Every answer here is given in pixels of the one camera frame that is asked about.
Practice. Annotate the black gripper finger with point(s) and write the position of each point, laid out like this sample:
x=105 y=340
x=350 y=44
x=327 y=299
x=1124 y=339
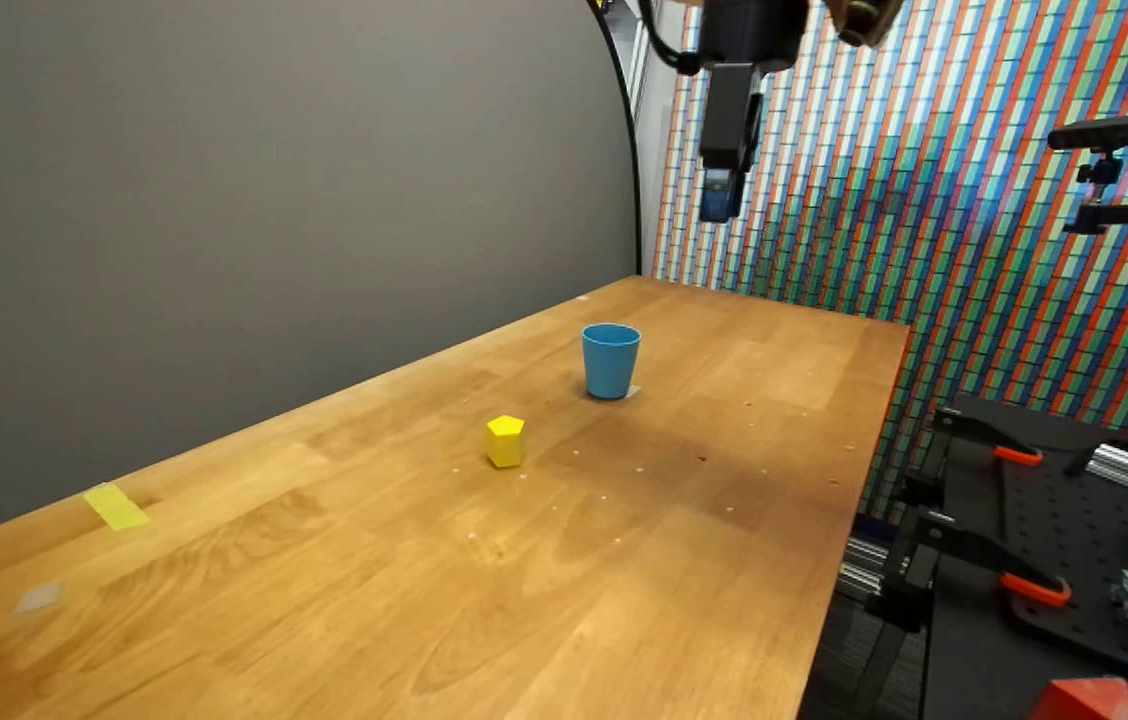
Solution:
x=748 y=115
x=721 y=144

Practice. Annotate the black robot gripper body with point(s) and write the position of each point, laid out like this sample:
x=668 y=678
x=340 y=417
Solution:
x=752 y=30

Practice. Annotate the yellow block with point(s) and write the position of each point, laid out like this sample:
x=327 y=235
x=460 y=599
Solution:
x=504 y=440

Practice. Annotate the blue plastic cup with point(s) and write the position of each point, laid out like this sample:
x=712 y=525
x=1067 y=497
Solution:
x=610 y=360

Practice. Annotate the red block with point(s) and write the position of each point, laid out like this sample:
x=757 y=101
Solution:
x=1086 y=703

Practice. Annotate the dark brown round object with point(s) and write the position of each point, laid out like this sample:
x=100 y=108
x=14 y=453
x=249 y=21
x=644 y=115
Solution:
x=867 y=17

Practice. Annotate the black perforated breadboard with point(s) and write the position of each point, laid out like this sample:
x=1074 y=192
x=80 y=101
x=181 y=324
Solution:
x=1071 y=523

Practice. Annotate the yellow tape strip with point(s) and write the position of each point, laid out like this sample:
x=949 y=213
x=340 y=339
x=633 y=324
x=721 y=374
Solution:
x=115 y=506

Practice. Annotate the black camera on stand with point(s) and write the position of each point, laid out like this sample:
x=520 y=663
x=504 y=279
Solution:
x=1114 y=131

